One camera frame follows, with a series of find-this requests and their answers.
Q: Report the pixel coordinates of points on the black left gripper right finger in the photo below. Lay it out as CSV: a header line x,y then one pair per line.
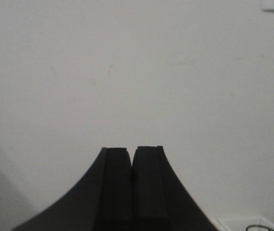
x,y
160,201

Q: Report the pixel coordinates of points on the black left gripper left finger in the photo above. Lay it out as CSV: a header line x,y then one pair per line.
x,y
100,201

